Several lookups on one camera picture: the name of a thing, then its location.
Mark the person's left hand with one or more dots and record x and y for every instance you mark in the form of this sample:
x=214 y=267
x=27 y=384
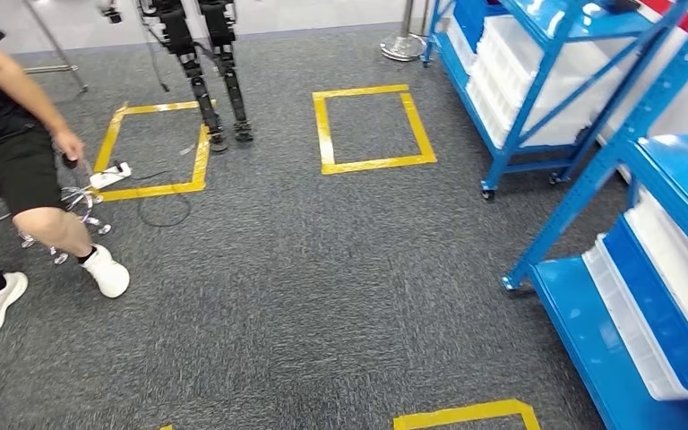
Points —
x=70 y=143

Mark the black handheld controller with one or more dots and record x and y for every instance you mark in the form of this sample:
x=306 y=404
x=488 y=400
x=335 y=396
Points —
x=70 y=161

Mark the stainless steel workbench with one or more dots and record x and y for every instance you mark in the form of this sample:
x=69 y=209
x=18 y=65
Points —
x=53 y=41

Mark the blue metal shelf rack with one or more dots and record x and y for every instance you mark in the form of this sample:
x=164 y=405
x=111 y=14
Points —
x=593 y=178
x=501 y=160

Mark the white power strip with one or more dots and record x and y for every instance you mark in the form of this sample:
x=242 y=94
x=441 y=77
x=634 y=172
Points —
x=109 y=175

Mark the chrome leg stool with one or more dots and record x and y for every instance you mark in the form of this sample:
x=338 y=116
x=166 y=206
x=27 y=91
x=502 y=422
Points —
x=80 y=199

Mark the person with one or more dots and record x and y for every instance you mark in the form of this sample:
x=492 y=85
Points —
x=0 y=160

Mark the black humanoid robot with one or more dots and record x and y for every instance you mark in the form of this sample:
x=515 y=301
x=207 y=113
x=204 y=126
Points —
x=204 y=101

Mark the chrome stanchion with round base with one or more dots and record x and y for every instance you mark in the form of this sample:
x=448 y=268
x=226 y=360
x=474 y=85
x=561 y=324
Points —
x=402 y=46

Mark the white plastic crate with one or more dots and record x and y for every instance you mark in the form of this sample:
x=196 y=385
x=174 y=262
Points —
x=617 y=308
x=498 y=77
x=460 y=44
x=682 y=267

